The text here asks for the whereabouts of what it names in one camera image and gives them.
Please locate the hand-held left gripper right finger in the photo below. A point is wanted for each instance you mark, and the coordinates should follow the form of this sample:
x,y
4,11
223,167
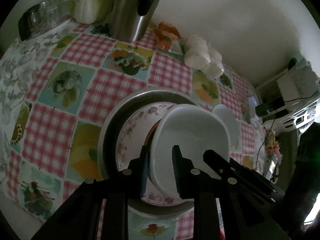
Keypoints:
x,y
176,172

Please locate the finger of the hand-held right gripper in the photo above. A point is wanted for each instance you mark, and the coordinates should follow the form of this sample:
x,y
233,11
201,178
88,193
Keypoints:
x,y
250,173
212,158

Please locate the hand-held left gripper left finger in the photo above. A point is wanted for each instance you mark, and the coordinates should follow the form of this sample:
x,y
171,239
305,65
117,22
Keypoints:
x,y
144,172

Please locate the large white bowl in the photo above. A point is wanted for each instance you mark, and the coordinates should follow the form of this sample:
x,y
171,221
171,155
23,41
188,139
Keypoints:
x,y
190,130

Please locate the floral rimmed white plate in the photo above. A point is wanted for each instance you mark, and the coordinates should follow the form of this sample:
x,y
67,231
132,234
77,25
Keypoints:
x,y
135,127

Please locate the round metal plate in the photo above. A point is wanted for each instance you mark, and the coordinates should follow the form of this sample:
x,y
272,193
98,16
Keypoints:
x,y
112,130

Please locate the yellow orange bundle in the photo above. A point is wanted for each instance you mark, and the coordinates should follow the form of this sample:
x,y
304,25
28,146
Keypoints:
x,y
272,142

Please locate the white plastic basket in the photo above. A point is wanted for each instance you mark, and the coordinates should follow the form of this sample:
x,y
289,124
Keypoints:
x,y
300,116

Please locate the black plug adapter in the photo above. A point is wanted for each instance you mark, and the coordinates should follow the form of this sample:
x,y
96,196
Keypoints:
x,y
262,109

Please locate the white cardboard box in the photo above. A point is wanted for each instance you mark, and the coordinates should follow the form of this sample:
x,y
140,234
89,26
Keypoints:
x,y
297,82

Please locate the checkered printed tablecloth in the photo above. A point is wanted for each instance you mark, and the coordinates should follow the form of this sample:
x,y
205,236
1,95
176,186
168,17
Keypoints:
x,y
50,130

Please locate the clear plastic egg pack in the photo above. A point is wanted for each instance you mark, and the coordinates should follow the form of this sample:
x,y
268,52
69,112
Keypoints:
x,y
200,55

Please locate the orange plastic bag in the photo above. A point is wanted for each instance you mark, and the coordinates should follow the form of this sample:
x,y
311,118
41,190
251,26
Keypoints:
x,y
166,33

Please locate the stainless steel kettle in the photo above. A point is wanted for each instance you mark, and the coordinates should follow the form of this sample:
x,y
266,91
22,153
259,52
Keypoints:
x,y
130,17

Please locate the napa cabbage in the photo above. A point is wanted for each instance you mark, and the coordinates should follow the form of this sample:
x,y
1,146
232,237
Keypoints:
x,y
92,2

